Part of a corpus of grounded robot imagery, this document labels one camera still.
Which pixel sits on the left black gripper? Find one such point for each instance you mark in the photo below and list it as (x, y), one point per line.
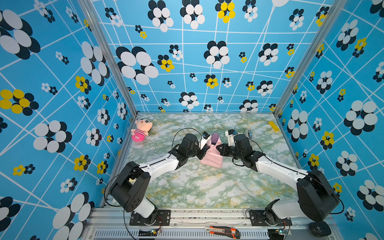
(203, 152)

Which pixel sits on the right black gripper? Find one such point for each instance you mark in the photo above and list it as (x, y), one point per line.
(223, 151)

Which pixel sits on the purple wrapping paper sheet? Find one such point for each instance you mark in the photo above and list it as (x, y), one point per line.
(213, 157)

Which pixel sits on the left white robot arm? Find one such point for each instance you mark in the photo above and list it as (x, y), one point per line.
(130, 186)

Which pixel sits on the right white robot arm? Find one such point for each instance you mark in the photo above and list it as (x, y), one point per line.
(315, 199)

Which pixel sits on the yellow tape piece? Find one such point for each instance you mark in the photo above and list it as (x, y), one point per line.
(274, 126)

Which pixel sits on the pink plush doll toy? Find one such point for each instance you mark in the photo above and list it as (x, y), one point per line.
(143, 126)

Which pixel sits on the red black utility knife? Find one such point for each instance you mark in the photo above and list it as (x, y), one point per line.
(224, 231)

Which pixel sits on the black computer mouse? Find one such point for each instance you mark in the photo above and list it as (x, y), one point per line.
(320, 229)

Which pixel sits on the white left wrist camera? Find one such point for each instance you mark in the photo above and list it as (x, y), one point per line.
(205, 137)

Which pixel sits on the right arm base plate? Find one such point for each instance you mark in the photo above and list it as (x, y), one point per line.
(266, 217)

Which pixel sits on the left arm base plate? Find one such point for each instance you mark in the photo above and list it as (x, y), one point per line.
(156, 218)

